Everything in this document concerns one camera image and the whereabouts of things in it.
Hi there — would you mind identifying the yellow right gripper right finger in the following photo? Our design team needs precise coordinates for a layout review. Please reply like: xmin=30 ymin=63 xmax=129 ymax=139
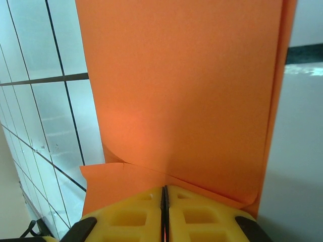
xmin=165 ymin=185 xmax=257 ymax=242

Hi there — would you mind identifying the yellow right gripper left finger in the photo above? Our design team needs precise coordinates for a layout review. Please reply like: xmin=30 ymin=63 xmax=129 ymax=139
xmin=82 ymin=186 xmax=164 ymax=242

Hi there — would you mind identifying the orange paper sheet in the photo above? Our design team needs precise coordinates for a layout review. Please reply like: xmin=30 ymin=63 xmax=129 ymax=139
xmin=75 ymin=0 xmax=299 ymax=229

